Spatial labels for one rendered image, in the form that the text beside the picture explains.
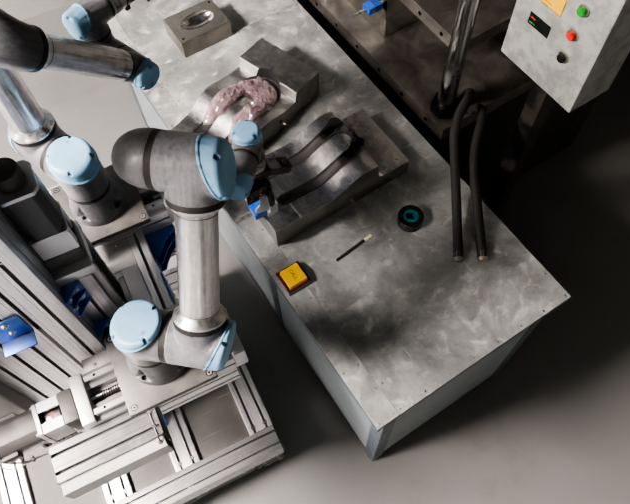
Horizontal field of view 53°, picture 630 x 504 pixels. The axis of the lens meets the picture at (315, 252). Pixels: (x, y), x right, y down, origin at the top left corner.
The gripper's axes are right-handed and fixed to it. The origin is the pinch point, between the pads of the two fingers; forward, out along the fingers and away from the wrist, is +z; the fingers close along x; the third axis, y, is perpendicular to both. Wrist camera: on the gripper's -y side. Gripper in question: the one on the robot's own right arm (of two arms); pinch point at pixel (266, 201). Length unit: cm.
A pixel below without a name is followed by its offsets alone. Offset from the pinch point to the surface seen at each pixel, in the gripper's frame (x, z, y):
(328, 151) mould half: -5.8, 1.5, -26.0
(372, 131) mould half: -8.0, 7.4, -44.9
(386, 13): -46, 3, -78
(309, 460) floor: 54, 94, 24
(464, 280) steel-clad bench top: 49, 14, -38
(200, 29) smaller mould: -80, 6, -20
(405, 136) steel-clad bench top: -4, 13, -56
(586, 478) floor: 117, 94, -60
